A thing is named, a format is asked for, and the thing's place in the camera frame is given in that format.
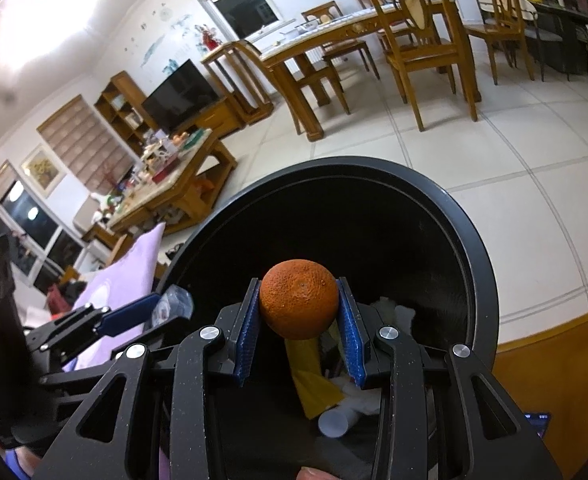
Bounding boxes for black flat television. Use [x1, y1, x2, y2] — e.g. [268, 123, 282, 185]
[141, 58, 222, 133]

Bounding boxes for tall wooden side table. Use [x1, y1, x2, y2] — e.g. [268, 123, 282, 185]
[201, 40, 275, 126]

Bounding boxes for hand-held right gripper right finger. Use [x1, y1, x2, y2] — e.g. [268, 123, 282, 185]
[335, 276, 562, 480]

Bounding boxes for wooden bookshelf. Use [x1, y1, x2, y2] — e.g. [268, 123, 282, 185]
[95, 71, 159, 158]

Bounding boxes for orange fruit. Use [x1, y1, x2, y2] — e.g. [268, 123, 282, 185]
[259, 258, 339, 341]

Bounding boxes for purple blanket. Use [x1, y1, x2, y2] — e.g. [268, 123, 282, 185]
[64, 222, 167, 376]

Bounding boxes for wooden coffee table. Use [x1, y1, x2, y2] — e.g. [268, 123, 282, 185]
[108, 127, 238, 235]

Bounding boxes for wooden television stand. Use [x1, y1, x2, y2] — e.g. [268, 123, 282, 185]
[194, 97, 247, 141]

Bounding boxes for large living room window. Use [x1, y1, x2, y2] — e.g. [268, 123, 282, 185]
[0, 160, 94, 281]

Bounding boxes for wooden framed window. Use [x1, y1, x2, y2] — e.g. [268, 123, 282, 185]
[184, 0, 295, 41]

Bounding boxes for white back cushion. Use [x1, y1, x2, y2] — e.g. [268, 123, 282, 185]
[16, 280, 49, 326]

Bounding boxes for yellow snack packet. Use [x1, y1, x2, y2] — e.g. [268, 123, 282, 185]
[284, 332, 347, 420]

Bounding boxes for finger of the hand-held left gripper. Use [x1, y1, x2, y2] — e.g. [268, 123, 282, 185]
[24, 294, 162, 368]
[38, 316, 195, 398]

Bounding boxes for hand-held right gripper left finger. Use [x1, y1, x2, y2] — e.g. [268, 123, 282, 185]
[38, 277, 262, 480]

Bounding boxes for clear plastic cup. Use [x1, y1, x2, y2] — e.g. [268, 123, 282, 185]
[150, 284, 195, 322]

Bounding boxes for dark desk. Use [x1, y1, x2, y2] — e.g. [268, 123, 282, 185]
[524, 0, 588, 81]

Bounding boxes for cluster of small household items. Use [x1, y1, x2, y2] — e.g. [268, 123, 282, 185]
[118, 127, 212, 201]

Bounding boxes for framed wall picture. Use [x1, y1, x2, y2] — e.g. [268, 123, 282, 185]
[20, 144, 68, 198]

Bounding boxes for brown roman blind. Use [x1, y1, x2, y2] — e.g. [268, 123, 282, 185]
[38, 94, 139, 196]

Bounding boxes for brown wooden board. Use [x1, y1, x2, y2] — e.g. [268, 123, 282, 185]
[491, 302, 588, 480]

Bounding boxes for black trash bin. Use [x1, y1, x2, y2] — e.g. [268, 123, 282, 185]
[155, 156, 500, 480]

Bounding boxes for wooden dining table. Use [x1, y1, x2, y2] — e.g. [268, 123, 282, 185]
[259, 0, 480, 143]

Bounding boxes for smartphone with lit screen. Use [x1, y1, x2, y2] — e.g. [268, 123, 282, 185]
[524, 411, 552, 438]

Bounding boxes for wooden armchair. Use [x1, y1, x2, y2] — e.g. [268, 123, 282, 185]
[74, 195, 124, 246]

